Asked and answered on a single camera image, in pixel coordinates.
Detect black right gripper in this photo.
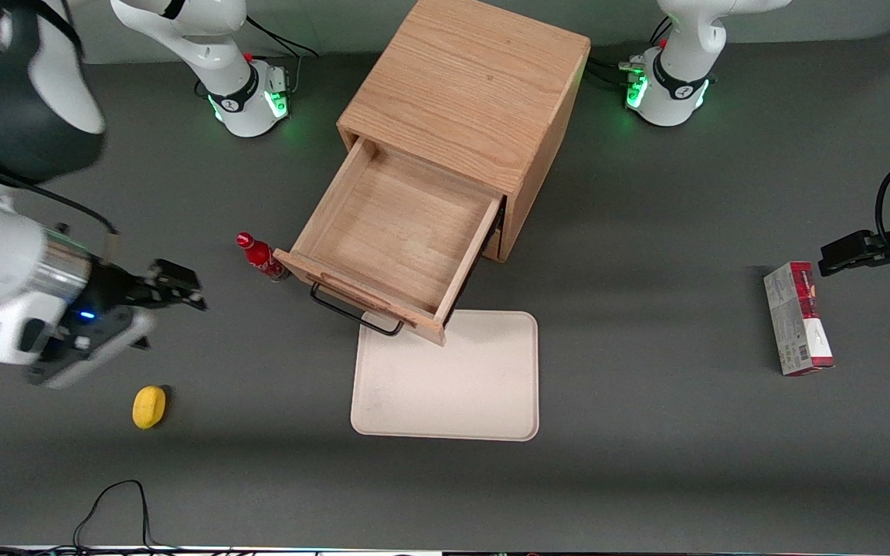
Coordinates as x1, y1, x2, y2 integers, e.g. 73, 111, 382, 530
65, 258, 208, 346

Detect long black drawer handle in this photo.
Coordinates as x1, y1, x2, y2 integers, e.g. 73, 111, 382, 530
309, 272, 406, 338

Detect wooden drawer with long handle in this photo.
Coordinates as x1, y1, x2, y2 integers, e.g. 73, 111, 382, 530
273, 137, 507, 348

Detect wooden drawer cabinet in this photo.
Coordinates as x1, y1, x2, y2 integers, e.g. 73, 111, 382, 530
336, 0, 592, 264

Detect red cola bottle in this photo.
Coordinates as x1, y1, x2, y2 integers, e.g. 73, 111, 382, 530
236, 231, 290, 283

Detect grey and red carton box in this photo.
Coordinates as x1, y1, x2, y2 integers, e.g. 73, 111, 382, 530
763, 260, 837, 378

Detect yellow lemon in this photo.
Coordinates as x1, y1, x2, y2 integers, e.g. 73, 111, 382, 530
132, 385, 168, 431

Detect beige plastic tray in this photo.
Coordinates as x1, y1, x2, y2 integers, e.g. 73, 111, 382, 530
349, 308, 541, 443

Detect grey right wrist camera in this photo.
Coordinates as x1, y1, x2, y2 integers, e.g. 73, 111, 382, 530
25, 308, 157, 389

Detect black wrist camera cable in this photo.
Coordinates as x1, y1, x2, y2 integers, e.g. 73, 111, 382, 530
0, 151, 120, 236

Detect thin black table cable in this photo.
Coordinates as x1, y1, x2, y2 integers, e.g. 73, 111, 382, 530
73, 480, 183, 555

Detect black arm base cable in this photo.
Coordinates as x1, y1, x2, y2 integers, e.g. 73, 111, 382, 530
244, 14, 320, 95

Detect black cables with green plugs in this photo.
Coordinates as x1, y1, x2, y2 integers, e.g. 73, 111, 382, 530
587, 15, 674, 92

